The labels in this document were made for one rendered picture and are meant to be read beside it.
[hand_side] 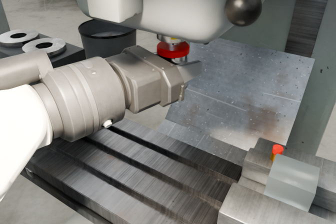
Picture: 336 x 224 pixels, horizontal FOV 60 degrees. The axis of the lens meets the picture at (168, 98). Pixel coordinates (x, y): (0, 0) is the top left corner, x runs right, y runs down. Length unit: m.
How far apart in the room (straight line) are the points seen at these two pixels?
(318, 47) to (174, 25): 0.50
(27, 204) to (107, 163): 1.35
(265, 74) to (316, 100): 0.14
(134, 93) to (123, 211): 0.27
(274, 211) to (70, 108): 0.29
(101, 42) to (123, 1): 2.02
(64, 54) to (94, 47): 1.68
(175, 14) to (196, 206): 0.37
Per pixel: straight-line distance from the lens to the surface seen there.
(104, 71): 0.34
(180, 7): 0.29
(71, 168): 0.65
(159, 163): 0.63
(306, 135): 0.87
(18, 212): 1.95
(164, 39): 0.40
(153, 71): 0.37
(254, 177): 0.52
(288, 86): 0.76
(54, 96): 0.33
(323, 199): 0.51
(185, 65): 0.41
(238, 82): 0.78
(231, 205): 0.43
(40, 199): 1.96
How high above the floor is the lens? 1.43
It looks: 33 degrees down
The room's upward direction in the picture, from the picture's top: straight up
